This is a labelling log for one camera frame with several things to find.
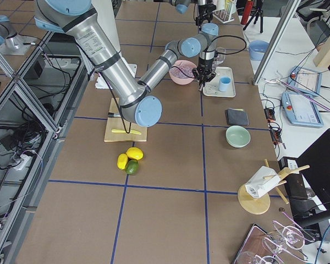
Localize green lime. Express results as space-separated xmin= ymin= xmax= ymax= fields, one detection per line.
xmin=125 ymin=159 xmax=139 ymax=175

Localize pink bowl of ice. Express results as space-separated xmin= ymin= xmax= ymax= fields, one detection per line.
xmin=169 ymin=60 xmax=196 ymax=85

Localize steel muddler black cap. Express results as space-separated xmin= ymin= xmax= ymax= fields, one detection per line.
xmin=108 ymin=112 xmax=121 ymax=118

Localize blue bowl with fork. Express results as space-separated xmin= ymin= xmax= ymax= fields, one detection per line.
xmin=249 ymin=40 xmax=270 ymax=61

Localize blue plastic cup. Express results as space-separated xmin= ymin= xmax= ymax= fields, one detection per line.
xmin=218 ymin=76 xmax=231 ymax=92

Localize white wire cup rack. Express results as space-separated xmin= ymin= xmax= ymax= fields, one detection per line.
xmin=213 ymin=0 xmax=237 ymax=24

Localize red bottle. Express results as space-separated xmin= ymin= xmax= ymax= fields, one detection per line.
xmin=240 ymin=0 xmax=254 ymax=25

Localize wooden stand round base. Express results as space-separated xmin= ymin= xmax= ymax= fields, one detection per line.
xmin=238 ymin=159 xmax=310 ymax=215

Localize wooden cutting board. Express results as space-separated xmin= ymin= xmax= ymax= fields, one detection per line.
xmin=104 ymin=98 xmax=147 ymax=142

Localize cream bear serving tray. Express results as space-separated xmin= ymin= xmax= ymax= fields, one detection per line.
xmin=202 ymin=67 xmax=236 ymax=98

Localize yellow lemon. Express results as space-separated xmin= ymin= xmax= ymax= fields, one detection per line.
xmin=117 ymin=153 xmax=129 ymax=170
xmin=126 ymin=147 xmax=144 ymax=160

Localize yellow plastic knife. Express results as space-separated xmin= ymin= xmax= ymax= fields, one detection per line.
xmin=111 ymin=129 xmax=142 ymax=135

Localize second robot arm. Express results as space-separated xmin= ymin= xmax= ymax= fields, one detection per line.
xmin=154 ymin=0 xmax=217 ymax=29

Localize clear wine glass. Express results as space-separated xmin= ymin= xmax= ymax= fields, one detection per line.
xmin=212 ymin=47 xmax=226 ymax=73

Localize green bowl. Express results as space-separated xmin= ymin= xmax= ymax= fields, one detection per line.
xmin=225 ymin=125 xmax=251 ymax=148

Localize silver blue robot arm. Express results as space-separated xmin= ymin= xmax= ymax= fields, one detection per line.
xmin=35 ymin=1 xmax=218 ymax=127

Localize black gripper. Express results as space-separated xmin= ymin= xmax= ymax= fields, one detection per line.
xmin=192 ymin=51 xmax=216 ymax=83

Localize grey folded cloth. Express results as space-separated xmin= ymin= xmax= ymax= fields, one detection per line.
xmin=225 ymin=108 xmax=249 ymax=125

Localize blue teach pendant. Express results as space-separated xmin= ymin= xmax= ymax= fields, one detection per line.
xmin=288 ymin=66 xmax=322 ymax=97
xmin=281 ymin=92 xmax=324 ymax=128

